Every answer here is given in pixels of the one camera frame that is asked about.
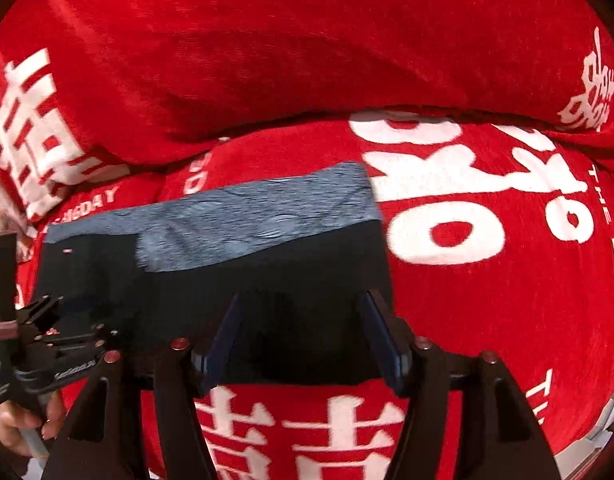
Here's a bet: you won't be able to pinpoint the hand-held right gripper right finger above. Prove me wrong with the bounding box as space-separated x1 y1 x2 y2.
359 289 562 480

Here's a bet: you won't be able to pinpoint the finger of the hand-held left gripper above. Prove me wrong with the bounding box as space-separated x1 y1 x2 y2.
19 296 62 331
42 325 120 356

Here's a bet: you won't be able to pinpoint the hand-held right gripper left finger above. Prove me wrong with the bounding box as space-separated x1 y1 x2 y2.
42 292 245 480

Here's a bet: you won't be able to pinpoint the black pants with grey-blue trim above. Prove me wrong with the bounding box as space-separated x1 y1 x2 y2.
29 161 395 386

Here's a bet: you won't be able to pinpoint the person's left hand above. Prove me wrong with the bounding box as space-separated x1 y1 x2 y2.
0 392 68 456

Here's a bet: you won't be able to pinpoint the red printed blanket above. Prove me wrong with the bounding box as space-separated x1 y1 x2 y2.
0 107 614 480

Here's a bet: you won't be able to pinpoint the red printed folded quilt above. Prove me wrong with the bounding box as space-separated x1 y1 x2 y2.
0 0 614 221

